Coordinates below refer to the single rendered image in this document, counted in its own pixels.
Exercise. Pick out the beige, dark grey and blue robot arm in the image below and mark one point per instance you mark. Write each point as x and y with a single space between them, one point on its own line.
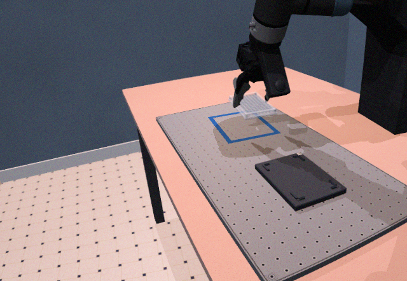
276 14

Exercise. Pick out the grey rectangular mat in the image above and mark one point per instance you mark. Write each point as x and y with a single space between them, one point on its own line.
281 244

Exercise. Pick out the blue tape outline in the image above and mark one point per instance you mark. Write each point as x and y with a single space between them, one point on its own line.
244 139

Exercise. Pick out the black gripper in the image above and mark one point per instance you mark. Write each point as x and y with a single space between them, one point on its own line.
248 61

